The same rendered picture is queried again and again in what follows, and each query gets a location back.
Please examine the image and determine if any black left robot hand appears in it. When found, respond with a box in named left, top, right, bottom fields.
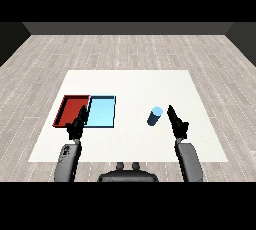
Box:
left=65, top=105, right=90, bottom=141

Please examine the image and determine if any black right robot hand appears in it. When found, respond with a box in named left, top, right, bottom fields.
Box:
left=166, top=104, right=190, bottom=140

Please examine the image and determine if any red shallow open box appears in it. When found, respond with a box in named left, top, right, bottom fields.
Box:
left=52, top=94, right=91, bottom=129

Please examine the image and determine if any blue can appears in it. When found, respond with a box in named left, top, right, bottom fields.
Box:
left=146, top=106, right=164, bottom=127

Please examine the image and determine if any light blue shallow open box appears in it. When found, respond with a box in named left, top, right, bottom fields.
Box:
left=83, top=95, right=117, bottom=129

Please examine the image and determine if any dark grey robot body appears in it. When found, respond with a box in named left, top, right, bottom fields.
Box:
left=97, top=162, right=160, bottom=183

